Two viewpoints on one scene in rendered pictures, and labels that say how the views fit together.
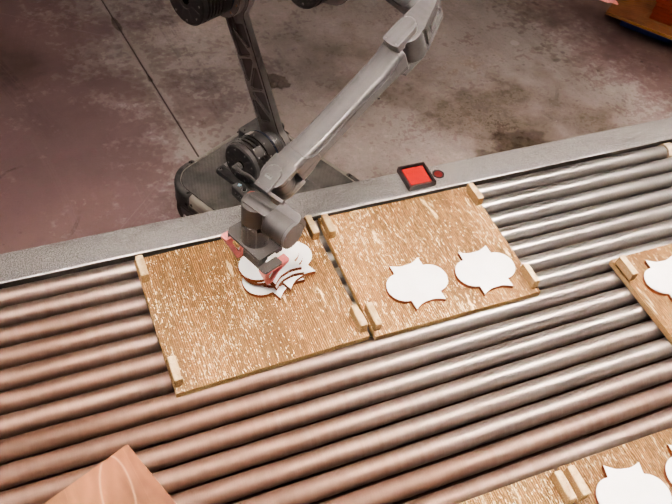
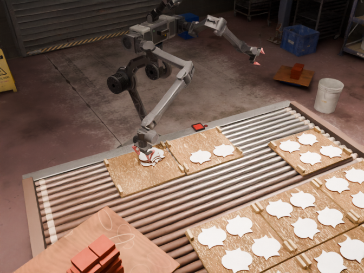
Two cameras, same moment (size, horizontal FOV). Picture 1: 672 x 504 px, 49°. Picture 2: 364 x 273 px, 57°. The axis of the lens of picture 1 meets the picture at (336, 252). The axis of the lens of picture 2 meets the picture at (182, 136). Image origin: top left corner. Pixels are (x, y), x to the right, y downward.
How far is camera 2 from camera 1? 0.65 m
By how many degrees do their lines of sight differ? 13
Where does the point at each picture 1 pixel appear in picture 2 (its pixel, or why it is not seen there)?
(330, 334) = (171, 174)
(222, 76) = (129, 118)
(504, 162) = (228, 119)
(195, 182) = not seen: hidden behind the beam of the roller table
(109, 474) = (101, 214)
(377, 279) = (187, 157)
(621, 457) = (274, 199)
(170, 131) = (111, 139)
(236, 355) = (140, 183)
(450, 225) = (210, 139)
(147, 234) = (107, 154)
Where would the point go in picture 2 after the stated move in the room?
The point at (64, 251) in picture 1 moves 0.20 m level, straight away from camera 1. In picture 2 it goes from (79, 161) to (72, 145)
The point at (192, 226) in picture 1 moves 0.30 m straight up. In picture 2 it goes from (122, 150) to (116, 112)
